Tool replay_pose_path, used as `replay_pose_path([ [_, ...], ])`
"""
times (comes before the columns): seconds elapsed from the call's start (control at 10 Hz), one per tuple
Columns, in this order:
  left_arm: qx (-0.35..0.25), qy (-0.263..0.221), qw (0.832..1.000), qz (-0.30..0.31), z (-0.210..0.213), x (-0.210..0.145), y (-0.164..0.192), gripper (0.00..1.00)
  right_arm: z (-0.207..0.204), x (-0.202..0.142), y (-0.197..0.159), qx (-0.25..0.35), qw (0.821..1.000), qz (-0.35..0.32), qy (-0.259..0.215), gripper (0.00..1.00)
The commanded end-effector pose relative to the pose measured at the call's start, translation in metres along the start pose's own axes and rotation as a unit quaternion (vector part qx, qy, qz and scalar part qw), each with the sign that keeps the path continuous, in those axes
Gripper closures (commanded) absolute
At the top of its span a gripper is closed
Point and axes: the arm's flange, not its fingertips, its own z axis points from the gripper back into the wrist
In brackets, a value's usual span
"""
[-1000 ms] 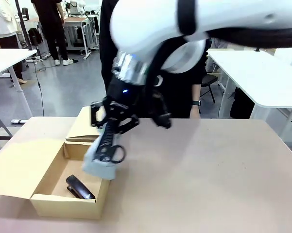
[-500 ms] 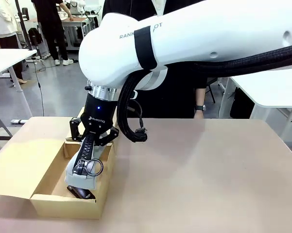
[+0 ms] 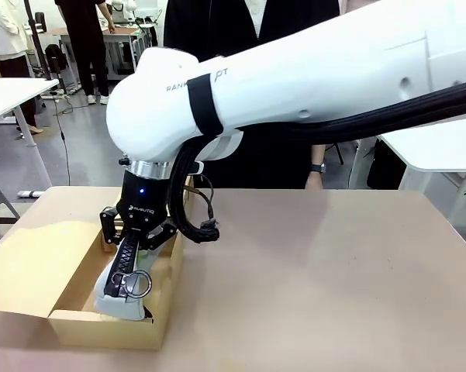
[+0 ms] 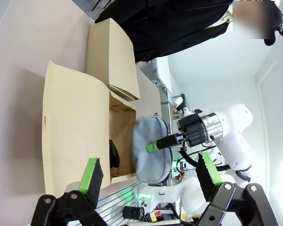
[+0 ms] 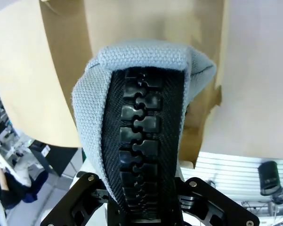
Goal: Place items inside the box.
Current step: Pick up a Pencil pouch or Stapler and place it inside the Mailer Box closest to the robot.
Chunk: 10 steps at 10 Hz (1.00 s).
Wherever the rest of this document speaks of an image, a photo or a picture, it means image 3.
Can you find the person torso black cardigan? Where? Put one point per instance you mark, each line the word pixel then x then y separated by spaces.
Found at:
pixel 217 27

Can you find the bystander in white jacket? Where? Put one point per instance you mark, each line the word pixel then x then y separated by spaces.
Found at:
pixel 4 38

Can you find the bystander in black clothes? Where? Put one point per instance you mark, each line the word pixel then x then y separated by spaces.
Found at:
pixel 85 46

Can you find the black bag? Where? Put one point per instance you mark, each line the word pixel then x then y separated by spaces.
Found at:
pixel 56 58

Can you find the white power strip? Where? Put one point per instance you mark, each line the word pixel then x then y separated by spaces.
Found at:
pixel 29 193

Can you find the grey zipper pencil case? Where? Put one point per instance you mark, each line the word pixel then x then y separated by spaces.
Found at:
pixel 118 298

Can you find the person left hand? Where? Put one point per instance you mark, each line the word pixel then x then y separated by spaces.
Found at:
pixel 314 181

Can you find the black tripod pole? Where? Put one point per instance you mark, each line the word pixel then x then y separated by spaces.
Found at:
pixel 39 46

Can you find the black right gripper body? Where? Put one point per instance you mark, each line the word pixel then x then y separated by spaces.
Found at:
pixel 143 201

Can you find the grey desk cardboard top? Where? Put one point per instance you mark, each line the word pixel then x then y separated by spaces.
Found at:
pixel 120 42

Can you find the person left forearm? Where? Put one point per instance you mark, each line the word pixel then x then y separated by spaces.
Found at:
pixel 318 154

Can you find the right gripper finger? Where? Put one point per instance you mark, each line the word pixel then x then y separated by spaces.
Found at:
pixel 159 237
pixel 110 226

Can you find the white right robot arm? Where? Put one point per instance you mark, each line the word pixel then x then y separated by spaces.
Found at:
pixel 294 77

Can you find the black chair legs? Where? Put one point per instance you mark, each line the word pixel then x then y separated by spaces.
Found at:
pixel 338 153

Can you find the brown cardboard box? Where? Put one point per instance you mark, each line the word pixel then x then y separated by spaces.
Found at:
pixel 31 263

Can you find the black wrist watch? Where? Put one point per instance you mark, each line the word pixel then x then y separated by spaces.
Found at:
pixel 318 167

